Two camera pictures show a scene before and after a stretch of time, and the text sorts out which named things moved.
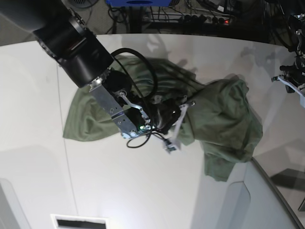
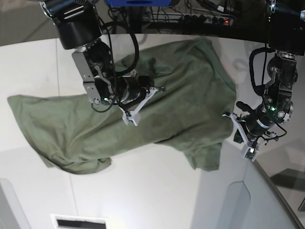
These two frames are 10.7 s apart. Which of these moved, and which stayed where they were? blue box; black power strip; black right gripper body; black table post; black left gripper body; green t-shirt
Moved: black left gripper body; black right gripper body; green t-shirt
Stayed: black power strip; blue box; black table post
